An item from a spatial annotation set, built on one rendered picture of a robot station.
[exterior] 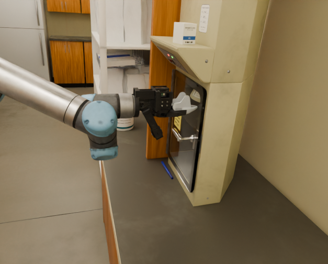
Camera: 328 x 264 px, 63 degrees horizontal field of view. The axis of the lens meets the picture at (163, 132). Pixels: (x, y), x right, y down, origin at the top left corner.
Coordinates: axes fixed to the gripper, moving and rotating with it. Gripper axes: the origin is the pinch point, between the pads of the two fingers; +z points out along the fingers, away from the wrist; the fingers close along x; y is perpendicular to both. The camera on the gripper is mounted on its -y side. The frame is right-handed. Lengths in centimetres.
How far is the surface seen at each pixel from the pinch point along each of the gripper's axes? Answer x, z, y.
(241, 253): -27.6, 9.2, -37.2
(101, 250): 68, -28, -131
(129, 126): 67, -9, -35
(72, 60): 497, -47, -74
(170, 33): 32.5, 1.0, 20.7
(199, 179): -4.5, 3.4, -25.2
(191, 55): -4.5, -4.5, 17.9
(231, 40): -4.5, 7.5, 22.4
